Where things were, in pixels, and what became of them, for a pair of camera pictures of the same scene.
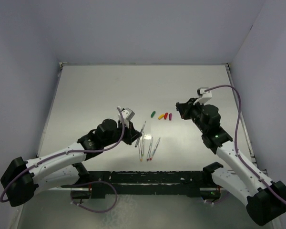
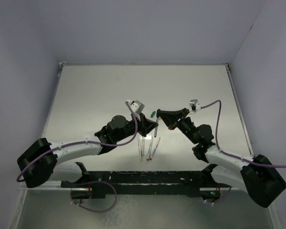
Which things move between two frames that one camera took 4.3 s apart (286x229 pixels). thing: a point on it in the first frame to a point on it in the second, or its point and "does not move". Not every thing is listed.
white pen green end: (143, 141) does not move
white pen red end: (155, 149) does not move
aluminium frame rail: (242, 115) does not move
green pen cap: (152, 114) does not move
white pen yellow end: (140, 153) does not move
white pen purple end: (148, 158) does not move
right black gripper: (185, 108) to (170, 119)
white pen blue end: (138, 139) to (156, 129)
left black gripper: (131, 134) to (145, 125)
